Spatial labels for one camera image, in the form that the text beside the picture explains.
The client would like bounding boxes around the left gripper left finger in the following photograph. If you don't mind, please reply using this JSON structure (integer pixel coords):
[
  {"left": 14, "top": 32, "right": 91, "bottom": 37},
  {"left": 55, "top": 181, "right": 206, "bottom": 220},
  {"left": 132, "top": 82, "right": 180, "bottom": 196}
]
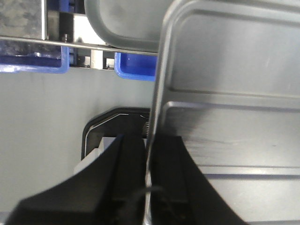
[{"left": 6, "top": 135, "right": 146, "bottom": 225}]

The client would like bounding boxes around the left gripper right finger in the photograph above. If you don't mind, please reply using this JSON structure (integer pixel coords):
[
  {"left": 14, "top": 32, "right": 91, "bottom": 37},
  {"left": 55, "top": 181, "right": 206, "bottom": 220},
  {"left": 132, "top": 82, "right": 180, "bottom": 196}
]
[{"left": 150, "top": 136, "right": 246, "bottom": 225}]

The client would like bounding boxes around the small silver ridged tray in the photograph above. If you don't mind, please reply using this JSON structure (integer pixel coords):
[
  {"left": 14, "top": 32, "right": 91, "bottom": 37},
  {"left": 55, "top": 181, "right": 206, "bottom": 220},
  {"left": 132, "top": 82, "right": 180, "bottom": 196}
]
[{"left": 147, "top": 0, "right": 300, "bottom": 225}]

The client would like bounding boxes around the blue bin under tray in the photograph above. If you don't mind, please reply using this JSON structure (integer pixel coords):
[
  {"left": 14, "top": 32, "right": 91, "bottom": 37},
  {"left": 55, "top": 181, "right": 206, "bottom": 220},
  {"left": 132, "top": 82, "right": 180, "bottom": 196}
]
[{"left": 114, "top": 52, "right": 157, "bottom": 82}]

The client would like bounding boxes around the large grey metal tray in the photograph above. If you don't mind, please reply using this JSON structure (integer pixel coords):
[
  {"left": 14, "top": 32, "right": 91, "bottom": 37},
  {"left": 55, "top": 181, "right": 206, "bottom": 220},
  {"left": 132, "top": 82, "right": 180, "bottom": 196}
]
[{"left": 84, "top": 0, "right": 172, "bottom": 52}]

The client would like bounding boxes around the blue bin lower left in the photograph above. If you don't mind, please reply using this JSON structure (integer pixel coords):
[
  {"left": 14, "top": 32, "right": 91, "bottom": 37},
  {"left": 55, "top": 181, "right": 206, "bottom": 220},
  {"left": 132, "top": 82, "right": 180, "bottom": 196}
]
[{"left": 0, "top": 40, "right": 69, "bottom": 74}]

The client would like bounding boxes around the steel front rack rail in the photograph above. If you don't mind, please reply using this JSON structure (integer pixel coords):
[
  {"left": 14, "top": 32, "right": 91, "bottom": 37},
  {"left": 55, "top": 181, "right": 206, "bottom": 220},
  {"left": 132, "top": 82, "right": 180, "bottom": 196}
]
[{"left": 0, "top": 36, "right": 158, "bottom": 56}]

